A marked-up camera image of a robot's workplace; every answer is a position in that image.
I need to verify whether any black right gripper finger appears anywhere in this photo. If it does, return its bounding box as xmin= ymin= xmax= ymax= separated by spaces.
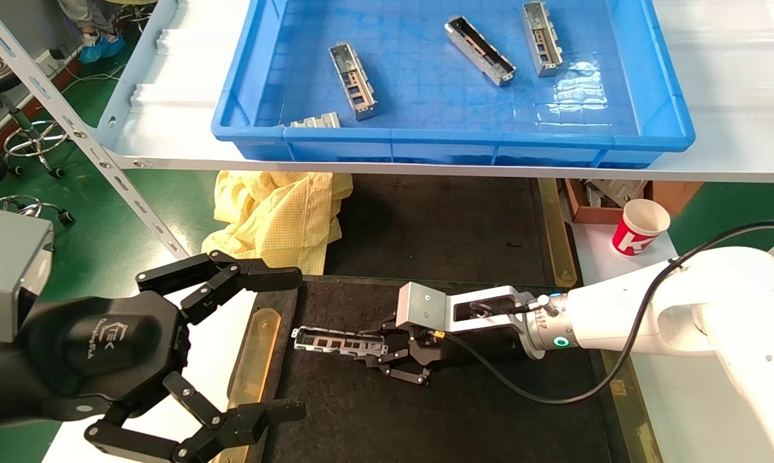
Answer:
xmin=359 ymin=322 xmax=419 ymax=341
xmin=355 ymin=352 xmax=434 ymax=387

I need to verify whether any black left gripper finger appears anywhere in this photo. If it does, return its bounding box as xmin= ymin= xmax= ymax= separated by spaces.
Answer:
xmin=136 ymin=251 xmax=302 ymax=325
xmin=84 ymin=372 xmax=307 ymax=463

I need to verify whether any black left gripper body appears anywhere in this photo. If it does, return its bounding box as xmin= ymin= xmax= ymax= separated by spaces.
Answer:
xmin=20 ymin=289 xmax=191 ymax=422

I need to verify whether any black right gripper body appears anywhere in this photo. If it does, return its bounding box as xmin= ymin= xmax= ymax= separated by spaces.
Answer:
xmin=412 ymin=315 xmax=535 ymax=377

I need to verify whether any silver metal channel part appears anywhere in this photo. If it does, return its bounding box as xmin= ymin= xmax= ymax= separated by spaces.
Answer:
xmin=292 ymin=326 xmax=391 ymax=358
xmin=286 ymin=111 xmax=341 ymax=129
xmin=328 ymin=41 xmax=378 ymax=122
xmin=522 ymin=1 xmax=565 ymax=78
xmin=444 ymin=15 xmax=517 ymax=87

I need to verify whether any yellow grid cloth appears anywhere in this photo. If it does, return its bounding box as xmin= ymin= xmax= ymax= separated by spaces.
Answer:
xmin=197 ymin=170 xmax=354 ymax=280

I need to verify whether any amber tape strip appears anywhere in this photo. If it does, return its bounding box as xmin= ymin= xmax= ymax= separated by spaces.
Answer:
xmin=600 ymin=350 xmax=663 ymax=463
xmin=538 ymin=177 xmax=578 ymax=287
xmin=212 ymin=307 xmax=282 ymax=463

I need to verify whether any black flat mat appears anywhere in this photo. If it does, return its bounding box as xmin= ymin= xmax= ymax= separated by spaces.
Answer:
xmin=322 ymin=174 xmax=577 ymax=287

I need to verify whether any white metal shelf rack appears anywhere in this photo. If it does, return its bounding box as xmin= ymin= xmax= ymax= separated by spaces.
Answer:
xmin=0 ymin=0 xmax=774 ymax=300

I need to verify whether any blue plastic bin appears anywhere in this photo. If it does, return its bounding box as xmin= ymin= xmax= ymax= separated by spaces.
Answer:
xmin=211 ymin=0 xmax=695 ymax=169

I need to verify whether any red white paper cup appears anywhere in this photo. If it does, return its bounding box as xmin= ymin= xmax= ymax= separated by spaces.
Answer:
xmin=611 ymin=198 xmax=672 ymax=257

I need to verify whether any open cardboard box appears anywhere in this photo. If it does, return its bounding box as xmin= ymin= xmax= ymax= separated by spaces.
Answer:
xmin=562 ymin=179 xmax=706 ymax=224

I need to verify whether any seated person in white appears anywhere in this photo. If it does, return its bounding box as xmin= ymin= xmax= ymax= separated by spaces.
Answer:
xmin=55 ymin=0 xmax=130 ymax=64

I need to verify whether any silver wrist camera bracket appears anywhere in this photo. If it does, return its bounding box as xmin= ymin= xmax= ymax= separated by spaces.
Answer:
xmin=396 ymin=282 xmax=535 ymax=335

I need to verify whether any gray wrist camera box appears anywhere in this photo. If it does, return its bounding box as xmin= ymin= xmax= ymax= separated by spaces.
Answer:
xmin=0 ymin=209 xmax=54 ymax=345

